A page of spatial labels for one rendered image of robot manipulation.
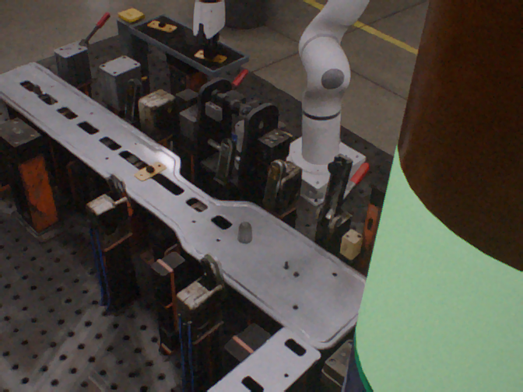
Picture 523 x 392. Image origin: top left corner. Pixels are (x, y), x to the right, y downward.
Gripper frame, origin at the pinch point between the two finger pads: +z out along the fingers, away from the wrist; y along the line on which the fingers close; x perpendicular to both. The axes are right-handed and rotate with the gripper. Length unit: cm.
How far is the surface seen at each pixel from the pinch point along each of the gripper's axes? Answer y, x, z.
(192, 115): 17.1, 3.6, 10.7
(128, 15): -11.5, -34.9, 2.4
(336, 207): 37, 51, 8
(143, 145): 26.0, -6.7, 18.5
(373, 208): 38, 59, 4
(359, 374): 129, 75, -68
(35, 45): -147, -213, 118
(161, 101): 15.4, -7.1, 10.5
